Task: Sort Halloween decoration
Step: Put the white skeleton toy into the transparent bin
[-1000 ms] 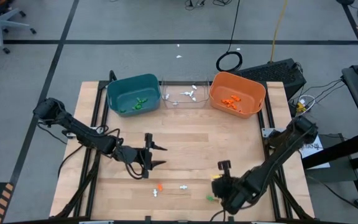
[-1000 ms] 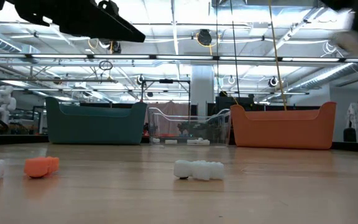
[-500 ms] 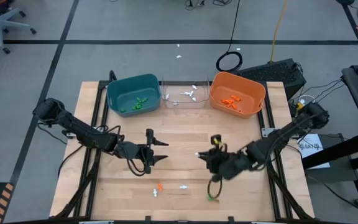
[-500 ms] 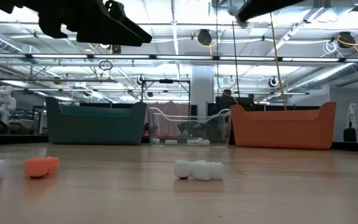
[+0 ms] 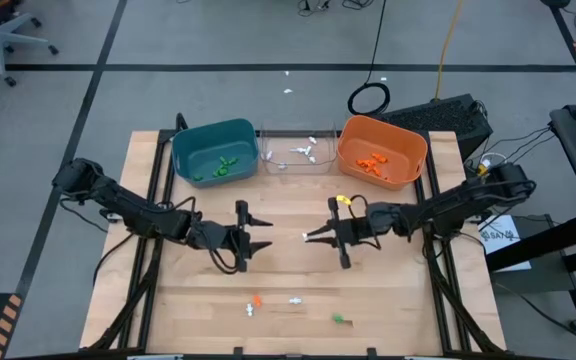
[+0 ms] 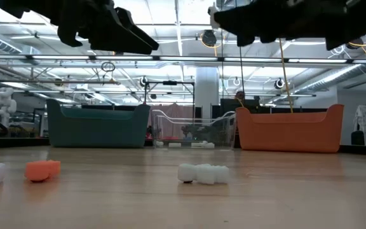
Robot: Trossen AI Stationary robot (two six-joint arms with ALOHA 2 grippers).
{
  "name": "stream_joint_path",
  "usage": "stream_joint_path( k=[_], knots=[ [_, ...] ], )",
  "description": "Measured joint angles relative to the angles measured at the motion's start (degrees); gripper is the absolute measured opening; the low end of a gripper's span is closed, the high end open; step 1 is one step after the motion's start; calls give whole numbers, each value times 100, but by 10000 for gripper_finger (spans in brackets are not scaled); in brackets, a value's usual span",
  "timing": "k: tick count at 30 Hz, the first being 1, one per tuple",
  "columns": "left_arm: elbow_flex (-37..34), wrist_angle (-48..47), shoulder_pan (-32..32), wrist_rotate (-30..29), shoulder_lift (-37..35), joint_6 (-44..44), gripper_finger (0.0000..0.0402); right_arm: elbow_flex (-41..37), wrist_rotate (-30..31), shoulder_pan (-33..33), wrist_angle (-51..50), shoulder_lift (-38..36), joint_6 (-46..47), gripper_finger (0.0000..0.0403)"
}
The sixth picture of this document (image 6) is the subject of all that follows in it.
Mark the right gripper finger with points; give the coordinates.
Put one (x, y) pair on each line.
(256, 22)

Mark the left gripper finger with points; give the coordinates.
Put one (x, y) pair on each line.
(138, 28)
(122, 39)

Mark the orange skeleton figure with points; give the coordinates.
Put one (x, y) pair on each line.
(40, 170)

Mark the long ceiling light bar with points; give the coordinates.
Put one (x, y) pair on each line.
(59, 58)

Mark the white round column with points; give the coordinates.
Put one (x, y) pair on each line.
(206, 92)

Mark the pink hanging cloth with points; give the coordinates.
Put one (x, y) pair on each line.
(173, 117)

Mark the teal plastic bin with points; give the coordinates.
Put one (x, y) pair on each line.
(97, 130)

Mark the clear plastic bin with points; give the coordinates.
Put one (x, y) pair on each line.
(183, 133)

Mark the orange plastic bin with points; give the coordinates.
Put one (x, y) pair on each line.
(291, 133)

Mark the black metal frame rig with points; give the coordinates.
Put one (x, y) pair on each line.
(169, 83)

